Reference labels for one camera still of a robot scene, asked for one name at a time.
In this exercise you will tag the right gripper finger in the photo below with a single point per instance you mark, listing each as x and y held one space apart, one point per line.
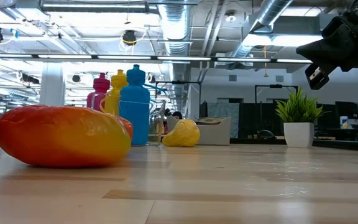
322 51
332 28

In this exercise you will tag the blue squeeze bottle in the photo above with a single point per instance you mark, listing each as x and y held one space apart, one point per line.
134 109

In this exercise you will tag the yellow squeeze bottle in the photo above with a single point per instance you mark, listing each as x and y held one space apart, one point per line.
117 93

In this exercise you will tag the pink squeeze bottle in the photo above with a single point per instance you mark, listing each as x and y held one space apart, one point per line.
99 90

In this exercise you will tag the dark computer monitor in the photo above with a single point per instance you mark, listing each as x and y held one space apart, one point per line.
346 109

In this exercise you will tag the white bottle with blue label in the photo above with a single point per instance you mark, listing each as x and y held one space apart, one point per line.
344 122

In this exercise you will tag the green plant in white pot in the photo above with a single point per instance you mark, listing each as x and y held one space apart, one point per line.
298 124

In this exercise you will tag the person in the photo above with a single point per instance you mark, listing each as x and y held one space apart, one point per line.
177 115

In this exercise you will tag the yellow toy fruit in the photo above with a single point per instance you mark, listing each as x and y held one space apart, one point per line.
182 133

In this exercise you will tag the long ceiling light strip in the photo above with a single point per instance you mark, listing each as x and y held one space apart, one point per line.
64 56

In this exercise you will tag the white pillar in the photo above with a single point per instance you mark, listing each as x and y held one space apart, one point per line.
52 87

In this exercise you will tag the red and yellow toy mango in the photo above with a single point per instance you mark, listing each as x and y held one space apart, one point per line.
61 137

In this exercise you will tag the black stand frame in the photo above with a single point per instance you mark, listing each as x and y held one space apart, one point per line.
275 86
179 82

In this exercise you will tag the silver ventilation duct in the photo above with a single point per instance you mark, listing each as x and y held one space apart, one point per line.
176 31
272 9

